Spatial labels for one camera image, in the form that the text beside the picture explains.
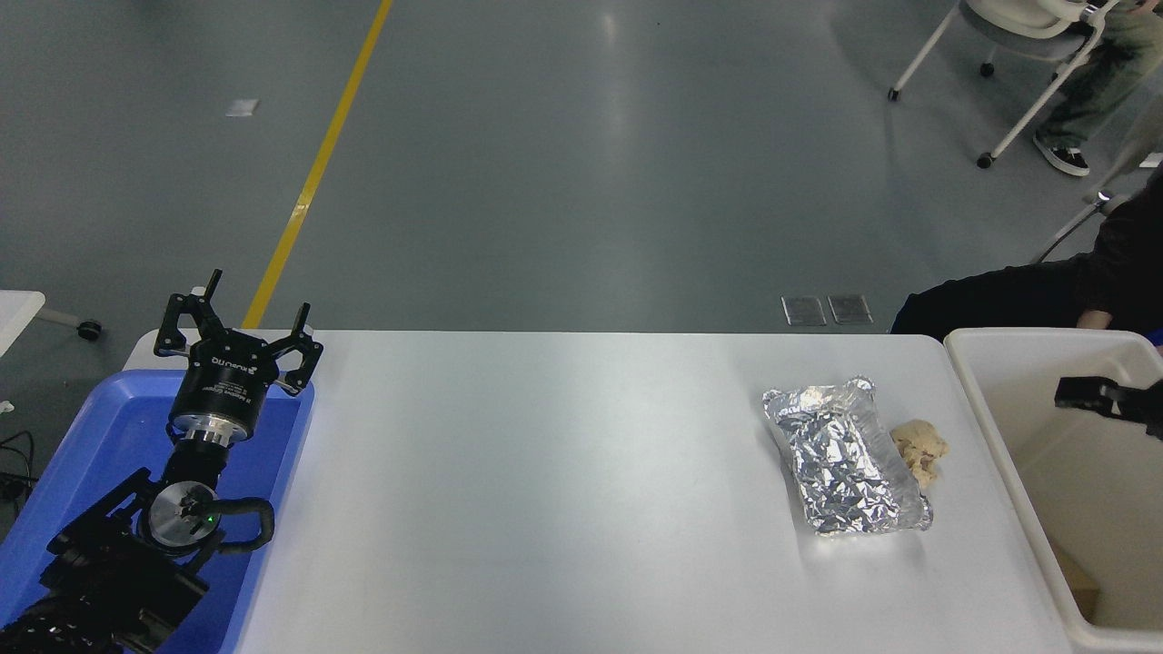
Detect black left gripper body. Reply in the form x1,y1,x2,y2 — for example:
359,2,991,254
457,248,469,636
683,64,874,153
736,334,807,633
169,331,279,426

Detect large pale plastic bin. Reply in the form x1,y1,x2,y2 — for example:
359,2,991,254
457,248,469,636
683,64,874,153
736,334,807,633
945,327,1163,653

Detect blue plastic tray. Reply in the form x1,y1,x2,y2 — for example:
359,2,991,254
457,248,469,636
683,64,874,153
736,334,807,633
0,368,317,654

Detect person in black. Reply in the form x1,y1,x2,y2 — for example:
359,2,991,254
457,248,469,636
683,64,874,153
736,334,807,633
892,168,1163,333

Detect crumpled tan paper ball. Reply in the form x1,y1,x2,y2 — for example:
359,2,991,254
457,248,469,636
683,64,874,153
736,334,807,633
890,420,950,496

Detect white wheeled side table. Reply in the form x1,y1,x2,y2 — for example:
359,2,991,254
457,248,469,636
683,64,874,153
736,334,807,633
0,289,103,361

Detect crumpled foil tray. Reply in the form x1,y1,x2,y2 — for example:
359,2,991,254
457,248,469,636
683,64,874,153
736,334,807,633
761,375,935,539

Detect person seated on chair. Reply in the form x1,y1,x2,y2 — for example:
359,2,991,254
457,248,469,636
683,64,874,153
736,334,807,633
1033,0,1163,179

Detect white wheeled chair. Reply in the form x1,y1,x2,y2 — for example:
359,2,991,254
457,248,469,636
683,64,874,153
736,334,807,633
889,0,1124,171

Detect grey chair frame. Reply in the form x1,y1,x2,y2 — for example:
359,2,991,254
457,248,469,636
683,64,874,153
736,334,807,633
1034,95,1163,264

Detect black floor cables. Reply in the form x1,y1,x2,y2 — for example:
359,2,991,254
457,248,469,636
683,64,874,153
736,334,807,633
0,429,37,502

